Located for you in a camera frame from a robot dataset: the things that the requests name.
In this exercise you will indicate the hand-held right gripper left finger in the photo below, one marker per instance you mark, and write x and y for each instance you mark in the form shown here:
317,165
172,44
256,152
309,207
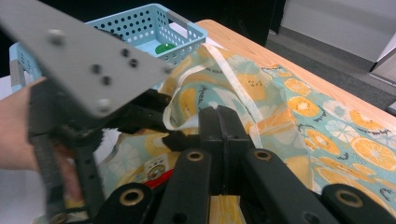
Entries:
210,140

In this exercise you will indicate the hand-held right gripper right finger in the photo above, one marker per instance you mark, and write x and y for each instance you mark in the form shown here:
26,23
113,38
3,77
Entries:
235,137

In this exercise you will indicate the round orange snack packet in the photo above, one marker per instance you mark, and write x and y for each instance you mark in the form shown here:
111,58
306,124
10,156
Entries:
157,172

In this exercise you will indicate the small green capped bottle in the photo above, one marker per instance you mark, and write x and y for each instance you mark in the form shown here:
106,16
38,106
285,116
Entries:
165,48

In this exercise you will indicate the light blue perforated plastic basket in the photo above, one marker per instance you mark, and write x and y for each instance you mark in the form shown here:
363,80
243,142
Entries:
146,28

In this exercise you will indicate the orange slice print fabric bag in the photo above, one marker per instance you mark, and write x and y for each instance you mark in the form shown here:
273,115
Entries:
311,124

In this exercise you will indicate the white desk frame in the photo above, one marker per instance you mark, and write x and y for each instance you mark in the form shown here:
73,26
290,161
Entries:
384,59

